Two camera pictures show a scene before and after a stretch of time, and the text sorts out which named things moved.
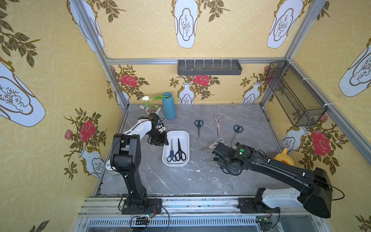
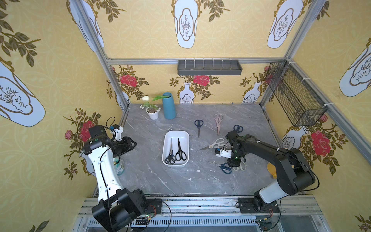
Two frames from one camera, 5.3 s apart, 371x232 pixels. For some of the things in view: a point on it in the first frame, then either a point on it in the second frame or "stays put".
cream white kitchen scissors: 212,146 stays put
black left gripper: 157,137 → 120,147
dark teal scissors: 237,129 stays put
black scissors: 180,154 stays put
